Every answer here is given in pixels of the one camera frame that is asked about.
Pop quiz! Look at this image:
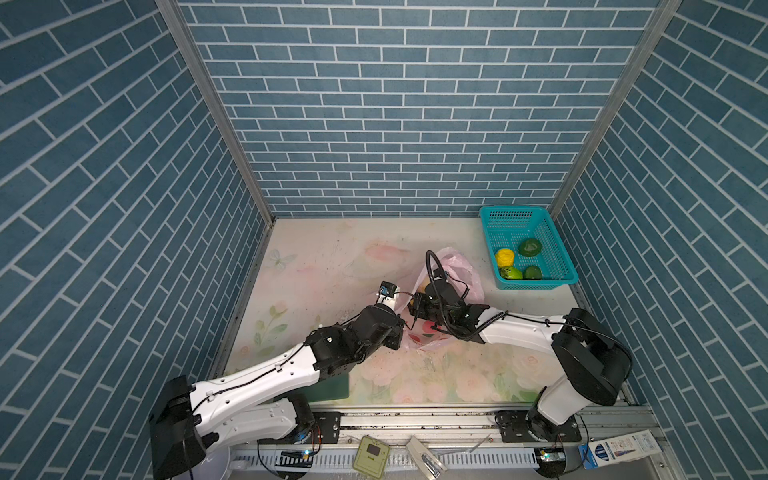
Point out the pink plastic bag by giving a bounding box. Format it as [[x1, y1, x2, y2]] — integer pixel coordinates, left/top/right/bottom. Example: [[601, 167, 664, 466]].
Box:
[[395, 247, 485, 351]]

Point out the green apple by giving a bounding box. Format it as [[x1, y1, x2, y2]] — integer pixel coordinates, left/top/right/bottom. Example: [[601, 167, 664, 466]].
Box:
[[499, 266, 524, 281]]

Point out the yellow lemon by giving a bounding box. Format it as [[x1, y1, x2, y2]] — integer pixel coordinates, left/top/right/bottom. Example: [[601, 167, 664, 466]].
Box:
[[495, 248, 515, 269]]

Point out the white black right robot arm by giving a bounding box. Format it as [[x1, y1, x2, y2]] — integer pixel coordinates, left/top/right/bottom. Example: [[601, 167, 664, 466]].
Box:
[[407, 278, 633, 442]]

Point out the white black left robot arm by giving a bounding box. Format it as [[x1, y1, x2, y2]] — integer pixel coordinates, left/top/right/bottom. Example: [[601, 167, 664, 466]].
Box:
[[148, 303, 405, 479]]

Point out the beige potato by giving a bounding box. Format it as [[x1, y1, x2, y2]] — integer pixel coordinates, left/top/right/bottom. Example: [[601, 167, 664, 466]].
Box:
[[417, 277, 430, 292]]

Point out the teal plastic basket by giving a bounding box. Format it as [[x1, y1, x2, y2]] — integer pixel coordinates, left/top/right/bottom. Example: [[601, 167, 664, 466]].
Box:
[[480, 206, 579, 290]]

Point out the green timer device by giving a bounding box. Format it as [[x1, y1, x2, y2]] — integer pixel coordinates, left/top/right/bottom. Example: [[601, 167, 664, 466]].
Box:
[[353, 436, 391, 479]]

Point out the grey remote device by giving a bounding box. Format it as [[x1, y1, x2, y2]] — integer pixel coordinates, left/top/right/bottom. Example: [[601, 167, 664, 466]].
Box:
[[406, 437, 448, 480]]

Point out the white blue box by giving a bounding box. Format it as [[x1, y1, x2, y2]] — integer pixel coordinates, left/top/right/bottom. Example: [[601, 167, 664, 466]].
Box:
[[579, 430, 662, 470]]

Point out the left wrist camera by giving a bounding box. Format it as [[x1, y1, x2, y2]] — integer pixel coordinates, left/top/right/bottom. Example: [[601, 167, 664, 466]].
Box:
[[376, 281, 398, 311]]

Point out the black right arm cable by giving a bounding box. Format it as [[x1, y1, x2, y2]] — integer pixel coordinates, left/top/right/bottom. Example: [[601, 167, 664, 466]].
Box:
[[424, 249, 481, 337]]

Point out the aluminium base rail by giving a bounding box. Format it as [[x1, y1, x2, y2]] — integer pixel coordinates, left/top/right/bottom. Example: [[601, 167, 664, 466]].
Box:
[[227, 403, 667, 475]]

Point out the aluminium corner post right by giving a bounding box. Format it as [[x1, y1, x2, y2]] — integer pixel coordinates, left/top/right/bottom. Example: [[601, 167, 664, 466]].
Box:
[[548, 0, 682, 220]]

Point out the aluminium corner post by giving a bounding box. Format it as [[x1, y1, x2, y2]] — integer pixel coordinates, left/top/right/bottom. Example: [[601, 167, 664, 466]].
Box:
[[156, 0, 275, 229], [548, 0, 682, 220]]

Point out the aluminium corner post left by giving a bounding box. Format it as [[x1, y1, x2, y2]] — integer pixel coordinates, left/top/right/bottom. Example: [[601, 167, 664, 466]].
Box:
[[156, 0, 275, 229]]

